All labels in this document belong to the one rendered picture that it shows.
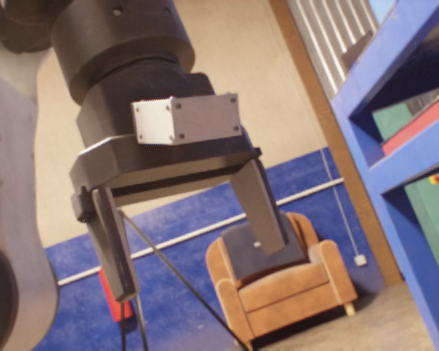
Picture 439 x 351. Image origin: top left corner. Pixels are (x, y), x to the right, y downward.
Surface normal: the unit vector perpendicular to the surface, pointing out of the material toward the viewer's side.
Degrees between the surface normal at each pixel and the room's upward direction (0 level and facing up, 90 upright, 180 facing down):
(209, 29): 90
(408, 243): 90
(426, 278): 90
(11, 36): 168
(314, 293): 90
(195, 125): 114
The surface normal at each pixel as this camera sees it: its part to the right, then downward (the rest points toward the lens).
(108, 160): -0.25, -0.18
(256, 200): -0.81, 0.17
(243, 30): 0.04, -0.18
